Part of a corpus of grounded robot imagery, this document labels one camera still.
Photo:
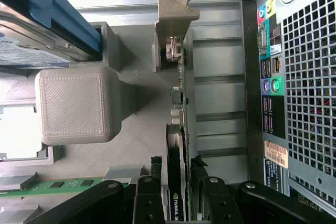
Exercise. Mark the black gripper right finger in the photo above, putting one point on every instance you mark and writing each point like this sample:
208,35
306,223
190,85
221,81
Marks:
218,203

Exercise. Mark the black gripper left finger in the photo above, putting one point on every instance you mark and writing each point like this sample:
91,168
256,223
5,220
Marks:
148,200

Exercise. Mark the green RAM stick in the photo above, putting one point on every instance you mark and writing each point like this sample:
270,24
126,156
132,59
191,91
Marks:
52,186

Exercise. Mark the grey printed parts rack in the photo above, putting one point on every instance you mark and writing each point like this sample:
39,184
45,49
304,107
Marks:
78,103

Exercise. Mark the CPU chip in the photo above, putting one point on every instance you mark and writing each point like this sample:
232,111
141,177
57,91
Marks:
15,129

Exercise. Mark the black open PC case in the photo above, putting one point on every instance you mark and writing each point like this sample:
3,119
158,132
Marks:
304,77

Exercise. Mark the hard disk in blue caddy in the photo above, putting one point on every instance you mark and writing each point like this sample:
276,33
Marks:
31,32

